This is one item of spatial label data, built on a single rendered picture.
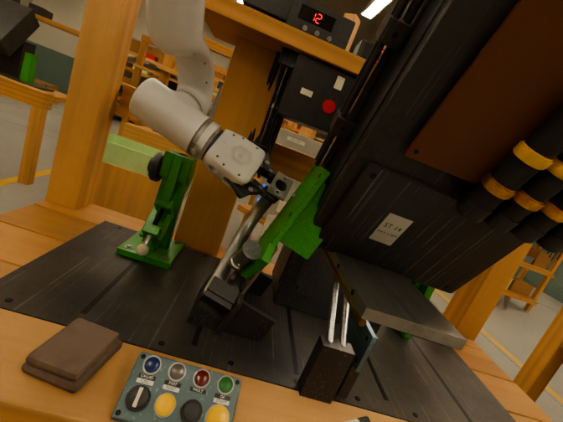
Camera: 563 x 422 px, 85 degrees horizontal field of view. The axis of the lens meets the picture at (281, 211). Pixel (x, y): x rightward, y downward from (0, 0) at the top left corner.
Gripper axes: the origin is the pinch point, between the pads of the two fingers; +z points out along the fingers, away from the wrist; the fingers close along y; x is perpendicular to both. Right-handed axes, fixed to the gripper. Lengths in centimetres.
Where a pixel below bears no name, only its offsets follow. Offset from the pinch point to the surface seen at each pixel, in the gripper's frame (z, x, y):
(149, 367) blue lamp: -2.9, -2.1, -38.4
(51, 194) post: -48, 49, -11
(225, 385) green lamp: 7.3, -4.0, -36.2
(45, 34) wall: -686, 781, 572
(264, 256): 4.2, -2.7, -15.8
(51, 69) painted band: -633, 835, 520
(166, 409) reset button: 1.4, -4.4, -41.6
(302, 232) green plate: 8.1, -4.9, -8.4
